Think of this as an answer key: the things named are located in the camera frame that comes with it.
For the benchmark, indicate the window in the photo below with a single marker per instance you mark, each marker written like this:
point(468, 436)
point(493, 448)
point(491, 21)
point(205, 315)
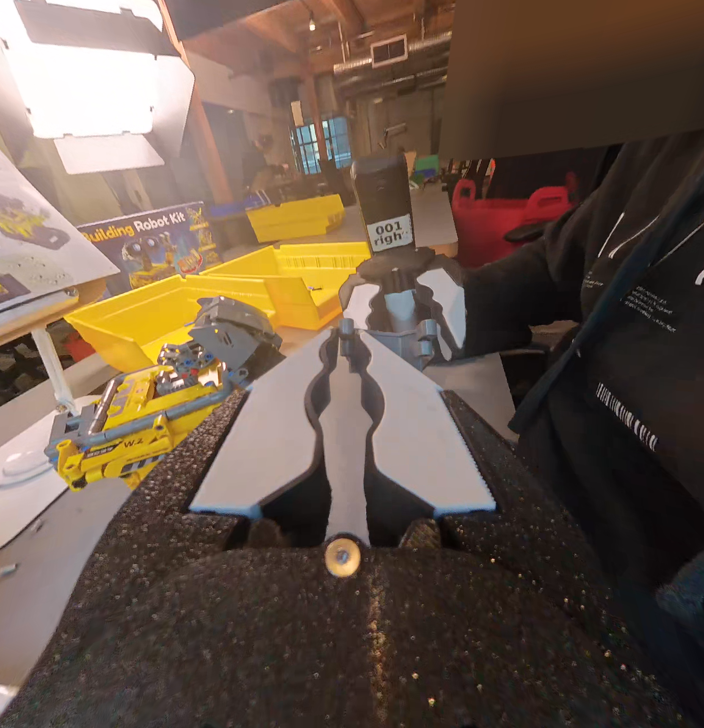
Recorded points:
point(317, 148)

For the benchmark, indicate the black office chair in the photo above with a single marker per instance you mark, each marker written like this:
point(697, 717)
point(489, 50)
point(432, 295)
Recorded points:
point(522, 232)

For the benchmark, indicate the white book stand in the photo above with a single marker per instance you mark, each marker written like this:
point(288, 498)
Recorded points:
point(22, 495)

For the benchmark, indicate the red plastic tub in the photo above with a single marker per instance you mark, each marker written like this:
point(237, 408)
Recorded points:
point(499, 227)

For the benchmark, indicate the white air vent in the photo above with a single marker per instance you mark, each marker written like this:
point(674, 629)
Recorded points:
point(389, 51)

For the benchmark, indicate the yellow plastic bin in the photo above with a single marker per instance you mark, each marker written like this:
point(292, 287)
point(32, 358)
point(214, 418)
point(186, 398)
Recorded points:
point(130, 324)
point(295, 222)
point(295, 307)

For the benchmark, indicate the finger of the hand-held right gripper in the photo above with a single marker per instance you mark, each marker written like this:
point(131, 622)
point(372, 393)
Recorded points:
point(360, 307)
point(451, 313)

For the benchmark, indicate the studio light panel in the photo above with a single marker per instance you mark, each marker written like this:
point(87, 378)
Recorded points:
point(90, 85)

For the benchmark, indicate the yellow grey brick robot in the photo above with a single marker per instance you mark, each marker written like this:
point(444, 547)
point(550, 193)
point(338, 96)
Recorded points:
point(135, 398)

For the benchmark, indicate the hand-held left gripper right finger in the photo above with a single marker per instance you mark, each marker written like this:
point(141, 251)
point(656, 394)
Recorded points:
point(431, 449)

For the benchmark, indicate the grey brick panel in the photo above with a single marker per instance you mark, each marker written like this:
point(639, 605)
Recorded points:
point(346, 455)

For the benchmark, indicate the instruction booklet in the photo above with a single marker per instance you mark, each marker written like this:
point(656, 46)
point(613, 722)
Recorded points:
point(33, 244)

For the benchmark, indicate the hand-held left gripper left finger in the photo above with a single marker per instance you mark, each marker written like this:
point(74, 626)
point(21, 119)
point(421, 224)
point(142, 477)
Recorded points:
point(261, 449)

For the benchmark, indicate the dark blue robot kit box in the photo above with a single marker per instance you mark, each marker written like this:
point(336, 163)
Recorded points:
point(158, 227)

